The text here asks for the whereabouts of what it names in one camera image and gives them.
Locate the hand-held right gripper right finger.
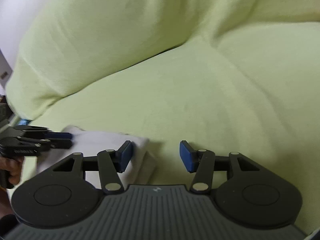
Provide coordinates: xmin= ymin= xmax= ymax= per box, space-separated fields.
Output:
xmin=179 ymin=140 xmax=262 ymax=194

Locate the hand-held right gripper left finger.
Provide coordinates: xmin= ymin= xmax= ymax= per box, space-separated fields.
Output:
xmin=51 ymin=140 xmax=133 ymax=195

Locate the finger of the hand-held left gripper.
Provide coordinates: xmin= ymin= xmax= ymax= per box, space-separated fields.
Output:
xmin=5 ymin=137 xmax=72 ymax=152
xmin=14 ymin=126 xmax=73 ymax=140

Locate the white garment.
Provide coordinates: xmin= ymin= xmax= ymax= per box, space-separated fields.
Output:
xmin=36 ymin=124 xmax=155 ymax=184

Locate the person's left hand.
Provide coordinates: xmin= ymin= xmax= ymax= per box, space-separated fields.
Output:
xmin=3 ymin=156 xmax=25 ymax=186

